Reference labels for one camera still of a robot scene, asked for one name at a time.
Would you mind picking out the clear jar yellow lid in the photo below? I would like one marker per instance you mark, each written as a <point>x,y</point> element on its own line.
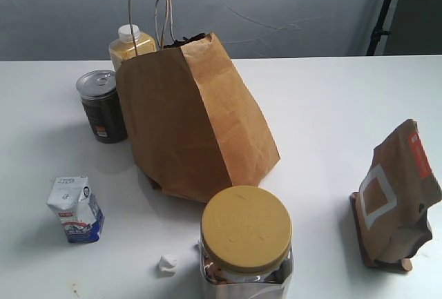
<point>245,245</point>

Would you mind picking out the brown coffee pouch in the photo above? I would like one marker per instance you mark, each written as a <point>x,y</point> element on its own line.
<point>394,196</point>

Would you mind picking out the dark can silver lid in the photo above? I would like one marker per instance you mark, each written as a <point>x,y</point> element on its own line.
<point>100,100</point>

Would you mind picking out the small white blue carton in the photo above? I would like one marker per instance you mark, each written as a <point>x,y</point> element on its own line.
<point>72,200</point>

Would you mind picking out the yellow bottle white cap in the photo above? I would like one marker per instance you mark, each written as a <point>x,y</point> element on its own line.
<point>131,42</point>

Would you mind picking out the brown paper shopping bag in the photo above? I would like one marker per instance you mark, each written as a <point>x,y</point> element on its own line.
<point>194,127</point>

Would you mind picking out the black light stand pole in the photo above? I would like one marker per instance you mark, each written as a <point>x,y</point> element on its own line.
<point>378,31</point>

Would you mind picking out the small white crumpled piece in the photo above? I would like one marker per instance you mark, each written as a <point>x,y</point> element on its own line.
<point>167,265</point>

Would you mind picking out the grey backdrop cloth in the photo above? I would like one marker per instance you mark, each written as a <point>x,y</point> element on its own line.
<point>83,29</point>

